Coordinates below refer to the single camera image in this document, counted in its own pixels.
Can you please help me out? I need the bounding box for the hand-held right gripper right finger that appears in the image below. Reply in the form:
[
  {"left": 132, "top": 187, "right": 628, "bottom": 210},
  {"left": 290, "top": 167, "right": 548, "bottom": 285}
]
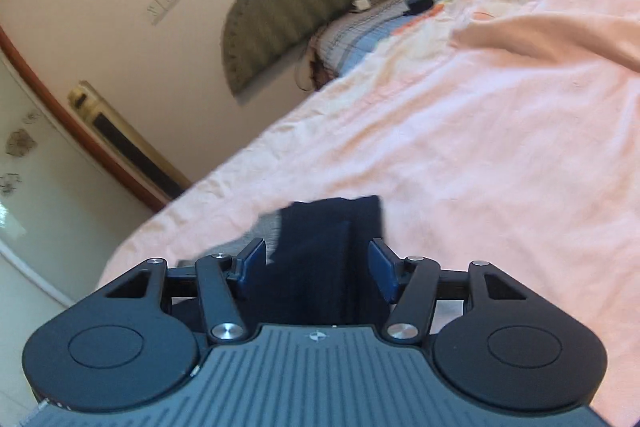
[{"left": 368, "top": 238, "right": 534, "bottom": 344}]

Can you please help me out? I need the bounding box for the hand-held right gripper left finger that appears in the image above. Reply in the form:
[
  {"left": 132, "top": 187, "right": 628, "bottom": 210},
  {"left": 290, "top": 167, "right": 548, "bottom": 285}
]
[{"left": 95, "top": 237, "right": 267, "bottom": 344}]

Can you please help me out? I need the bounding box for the pink blanket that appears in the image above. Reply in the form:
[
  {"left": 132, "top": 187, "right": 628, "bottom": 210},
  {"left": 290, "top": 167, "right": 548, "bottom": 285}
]
[{"left": 95, "top": 0, "right": 640, "bottom": 427}]

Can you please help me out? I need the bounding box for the gold tower air conditioner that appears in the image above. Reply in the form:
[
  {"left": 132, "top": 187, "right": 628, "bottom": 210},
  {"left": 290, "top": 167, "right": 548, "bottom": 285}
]
[{"left": 67, "top": 80, "right": 194, "bottom": 200}]

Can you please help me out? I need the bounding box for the flower print glass door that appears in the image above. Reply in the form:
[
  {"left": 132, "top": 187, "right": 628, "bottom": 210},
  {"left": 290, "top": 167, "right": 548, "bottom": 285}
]
[{"left": 0, "top": 57, "right": 153, "bottom": 308}]

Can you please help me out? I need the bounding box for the blue plaid bedsheet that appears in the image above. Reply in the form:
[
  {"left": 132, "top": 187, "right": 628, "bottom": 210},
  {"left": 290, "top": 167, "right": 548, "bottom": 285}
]
[{"left": 310, "top": 0, "right": 607, "bottom": 92}]

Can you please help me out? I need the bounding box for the brown wooden door frame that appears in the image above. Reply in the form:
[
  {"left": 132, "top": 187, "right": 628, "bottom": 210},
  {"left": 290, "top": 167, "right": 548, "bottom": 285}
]
[{"left": 0, "top": 24, "right": 169, "bottom": 214}]

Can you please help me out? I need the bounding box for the white wall switch plate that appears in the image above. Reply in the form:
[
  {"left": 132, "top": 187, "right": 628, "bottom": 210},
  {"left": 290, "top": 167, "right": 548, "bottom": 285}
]
[{"left": 146, "top": 0, "right": 182, "bottom": 26}]

